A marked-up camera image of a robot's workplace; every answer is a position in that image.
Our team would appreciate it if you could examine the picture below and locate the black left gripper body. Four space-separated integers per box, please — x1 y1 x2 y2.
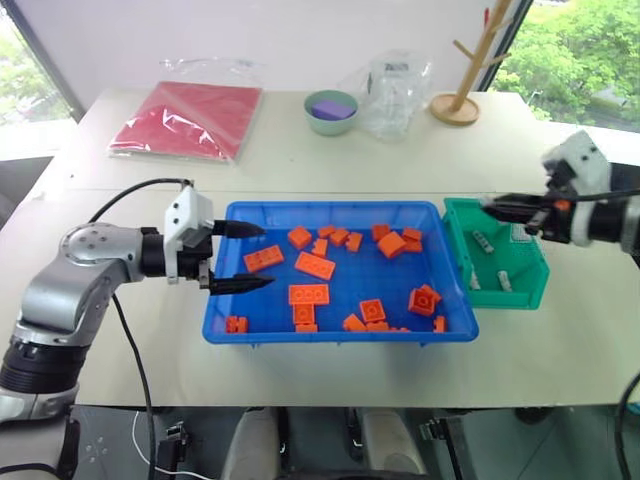
178 227 217 292

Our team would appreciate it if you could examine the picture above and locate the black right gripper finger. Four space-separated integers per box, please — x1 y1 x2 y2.
483 205 547 226
478 193 552 210

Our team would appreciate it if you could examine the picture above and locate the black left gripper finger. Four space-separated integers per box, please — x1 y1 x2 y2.
211 219 267 240
206 272 277 298

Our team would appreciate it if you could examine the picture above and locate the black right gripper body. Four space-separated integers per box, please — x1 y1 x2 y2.
526 160 577 245

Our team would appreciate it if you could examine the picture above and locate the green plastic bin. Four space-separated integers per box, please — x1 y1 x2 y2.
442 196 552 312

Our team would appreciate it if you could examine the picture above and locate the blue plastic bin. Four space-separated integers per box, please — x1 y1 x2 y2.
201 200 481 348

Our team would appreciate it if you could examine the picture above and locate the long orange toy brick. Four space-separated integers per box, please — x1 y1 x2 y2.
287 283 332 306
293 250 337 281
242 245 286 274

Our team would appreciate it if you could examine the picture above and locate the clear zip bag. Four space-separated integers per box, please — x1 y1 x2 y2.
106 56 266 168

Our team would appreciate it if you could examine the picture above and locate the wooden branch stand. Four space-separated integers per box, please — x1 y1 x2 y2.
430 0 517 126

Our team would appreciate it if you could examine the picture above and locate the red sheet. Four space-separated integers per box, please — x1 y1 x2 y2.
110 80 264 161

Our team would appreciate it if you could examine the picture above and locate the orange curved toy brick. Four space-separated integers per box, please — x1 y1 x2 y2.
375 230 408 260

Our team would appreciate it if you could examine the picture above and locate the pale green bowl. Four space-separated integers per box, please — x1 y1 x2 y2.
303 89 361 137

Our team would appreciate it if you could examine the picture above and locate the purple block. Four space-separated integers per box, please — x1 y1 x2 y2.
310 99 356 122

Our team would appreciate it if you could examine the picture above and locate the crumpled clear plastic bag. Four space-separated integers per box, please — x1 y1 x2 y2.
338 48 435 145

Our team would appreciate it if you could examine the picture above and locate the grey rounded shape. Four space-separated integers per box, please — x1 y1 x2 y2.
221 406 282 480
358 408 427 480

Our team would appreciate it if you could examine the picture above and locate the black table clamp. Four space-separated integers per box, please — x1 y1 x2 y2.
156 421 192 475
418 416 452 442

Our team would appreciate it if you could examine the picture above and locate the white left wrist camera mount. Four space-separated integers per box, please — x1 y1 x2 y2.
164 186 217 287

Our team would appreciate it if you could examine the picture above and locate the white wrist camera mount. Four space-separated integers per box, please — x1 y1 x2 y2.
164 186 217 287
541 130 612 247

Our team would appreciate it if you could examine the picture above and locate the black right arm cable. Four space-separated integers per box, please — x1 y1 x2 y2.
568 186 640 480

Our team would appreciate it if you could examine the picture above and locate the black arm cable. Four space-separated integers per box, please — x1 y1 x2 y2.
87 177 195 480
568 186 640 480

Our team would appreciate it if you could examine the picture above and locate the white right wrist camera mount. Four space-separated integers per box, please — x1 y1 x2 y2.
541 130 612 247

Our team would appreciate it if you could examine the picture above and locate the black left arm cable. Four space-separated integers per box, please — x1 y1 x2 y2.
87 177 195 480

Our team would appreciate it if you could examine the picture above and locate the white thin cable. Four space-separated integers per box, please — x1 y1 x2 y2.
131 409 214 480

